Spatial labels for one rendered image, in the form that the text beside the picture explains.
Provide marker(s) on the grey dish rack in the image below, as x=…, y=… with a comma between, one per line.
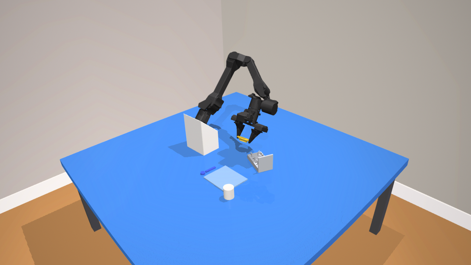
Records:
x=261, y=162

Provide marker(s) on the yellow plate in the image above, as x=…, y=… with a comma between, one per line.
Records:
x=243, y=139

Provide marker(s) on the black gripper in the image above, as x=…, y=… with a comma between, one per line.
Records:
x=258, y=128

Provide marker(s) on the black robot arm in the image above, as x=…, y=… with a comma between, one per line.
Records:
x=214, y=101

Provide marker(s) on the light blue square mat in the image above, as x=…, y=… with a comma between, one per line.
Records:
x=224, y=176

